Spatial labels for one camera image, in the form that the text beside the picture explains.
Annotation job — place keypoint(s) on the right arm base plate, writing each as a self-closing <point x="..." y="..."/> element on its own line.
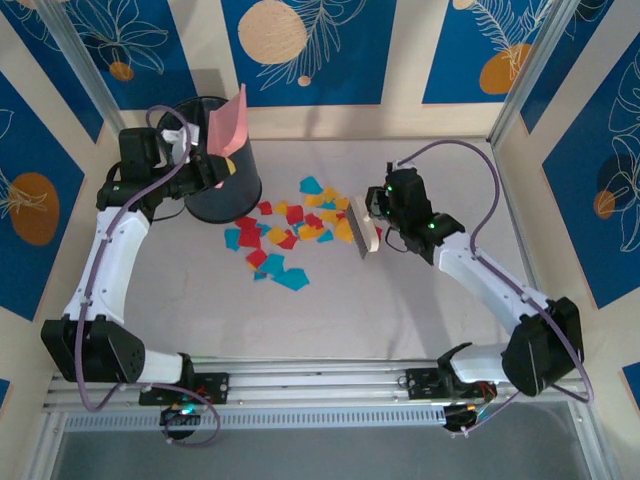
<point x="420" y="385"/>

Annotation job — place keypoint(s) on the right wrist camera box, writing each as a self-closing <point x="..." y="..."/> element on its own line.
<point x="397" y="165"/>

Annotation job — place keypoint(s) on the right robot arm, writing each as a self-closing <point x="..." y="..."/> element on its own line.
<point x="480" y="272"/>

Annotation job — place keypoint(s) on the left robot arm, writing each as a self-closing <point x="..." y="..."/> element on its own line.
<point x="107" y="270"/>

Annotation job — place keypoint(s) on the white hand brush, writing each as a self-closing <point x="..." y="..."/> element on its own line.
<point x="367" y="235"/>

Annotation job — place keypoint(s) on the aluminium frame post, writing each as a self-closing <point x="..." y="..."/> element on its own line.
<point x="95" y="85"/>
<point x="530" y="70"/>

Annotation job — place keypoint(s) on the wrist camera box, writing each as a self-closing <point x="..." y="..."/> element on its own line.
<point x="176" y="141"/>
<point x="397" y="165"/>

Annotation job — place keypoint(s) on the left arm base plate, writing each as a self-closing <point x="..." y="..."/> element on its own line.
<point x="215" y="387"/>

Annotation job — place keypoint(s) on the black trash bin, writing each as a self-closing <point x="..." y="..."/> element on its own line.
<point x="240" y="200"/>

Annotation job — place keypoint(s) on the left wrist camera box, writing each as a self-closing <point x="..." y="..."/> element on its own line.
<point x="176" y="141"/>

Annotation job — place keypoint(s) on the aluminium rail beam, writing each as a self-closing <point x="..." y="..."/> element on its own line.
<point x="320" y="387"/>

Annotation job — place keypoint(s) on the plastic bin liner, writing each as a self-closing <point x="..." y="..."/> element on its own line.
<point x="200" y="112"/>

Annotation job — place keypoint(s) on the yellow paper scrap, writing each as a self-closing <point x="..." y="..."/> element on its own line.
<point x="330" y="216"/>
<point x="344" y="230"/>
<point x="276" y="235"/>
<point x="309" y="233"/>
<point x="342" y="202"/>
<point x="330" y="192"/>
<point x="281" y="206"/>
<point x="315" y="200"/>

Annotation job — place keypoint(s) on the blue paper scrap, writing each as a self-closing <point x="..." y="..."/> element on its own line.
<point x="329" y="205"/>
<point x="263" y="230"/>
<point x="325" y="236"/>
<point x="232" y="238"/>
<point x="291" y="278"/>
<point x="311" y="185"/>
<point x="272" y="264"/>

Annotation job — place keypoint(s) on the pink plastic dustpan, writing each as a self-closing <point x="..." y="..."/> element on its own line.
<point x="230" y="125"/>

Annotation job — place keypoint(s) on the aluminium frame leg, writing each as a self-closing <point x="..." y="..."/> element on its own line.
<point x="47" y="447"/>
<point x="595" y="445"/>

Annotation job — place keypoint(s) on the black controller board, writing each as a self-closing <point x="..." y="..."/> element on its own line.
<point x="457" y="417"/>
<point x="175" y="417"/>

